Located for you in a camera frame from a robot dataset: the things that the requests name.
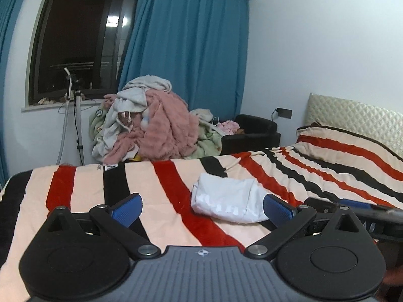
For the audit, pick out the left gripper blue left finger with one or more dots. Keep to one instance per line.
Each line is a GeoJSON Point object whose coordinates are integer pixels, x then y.
{"type": "Point", "coordinates": [115, 222]}

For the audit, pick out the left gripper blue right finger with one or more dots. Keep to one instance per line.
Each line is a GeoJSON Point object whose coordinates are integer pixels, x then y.
{"type": "Point", "coordinates": [290, 222]}

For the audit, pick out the white shirt garment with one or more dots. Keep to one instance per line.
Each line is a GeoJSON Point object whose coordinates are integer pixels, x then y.
{"type": "Point", "coordinates": [239, 201]}

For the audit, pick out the grey white clothes heap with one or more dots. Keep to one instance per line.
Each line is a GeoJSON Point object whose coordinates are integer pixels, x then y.
{"type": "Point", "coordinates": [114, 116]}

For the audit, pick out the striped fleece bed blanket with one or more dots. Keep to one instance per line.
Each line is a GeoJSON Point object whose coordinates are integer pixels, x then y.
{"type": "Point", "coordinates": [167, 217]}

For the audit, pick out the striped pillow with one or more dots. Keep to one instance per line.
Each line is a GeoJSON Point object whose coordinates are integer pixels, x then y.
{"type": "Point", "coordinates": [346, 148]}

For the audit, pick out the black armchair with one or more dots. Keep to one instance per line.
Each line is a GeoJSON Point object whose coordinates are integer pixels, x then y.
{"type": "Point", "coordinates": [258, 134]}

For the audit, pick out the beige quilted headboard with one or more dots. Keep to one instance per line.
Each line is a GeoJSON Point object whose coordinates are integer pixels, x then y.
{"type": "Point", "coordinates": [378, 123]}

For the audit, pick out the pink fluffy blanket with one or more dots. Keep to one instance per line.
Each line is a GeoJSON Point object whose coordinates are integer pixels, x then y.
{"type": "Point", "coordinates": [165, 130]}

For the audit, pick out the small pink garment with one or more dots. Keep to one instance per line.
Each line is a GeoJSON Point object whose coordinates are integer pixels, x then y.
{"type": "Point", "coordinates": [228, 127]}

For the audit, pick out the green blanket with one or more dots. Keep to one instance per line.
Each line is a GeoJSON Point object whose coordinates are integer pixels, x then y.
{"type": "Point", "coordinates": [209, 135]}

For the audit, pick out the garment steamer stand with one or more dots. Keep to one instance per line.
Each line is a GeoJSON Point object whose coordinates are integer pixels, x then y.
{"type": "Point", "coordinates": [72, 99]}

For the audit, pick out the dark window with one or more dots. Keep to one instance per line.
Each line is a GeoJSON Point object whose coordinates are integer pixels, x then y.
{"type": "Point", "coordinates": [85, 38]}

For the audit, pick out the blue curtain right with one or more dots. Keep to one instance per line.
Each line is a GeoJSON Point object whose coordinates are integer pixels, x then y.
{"type": "Point", "coordinates": [200, 46]}

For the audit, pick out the wall socket with plug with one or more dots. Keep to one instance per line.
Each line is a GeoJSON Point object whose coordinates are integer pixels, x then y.
{"type": "Point", "coordinates": [281, 112]}

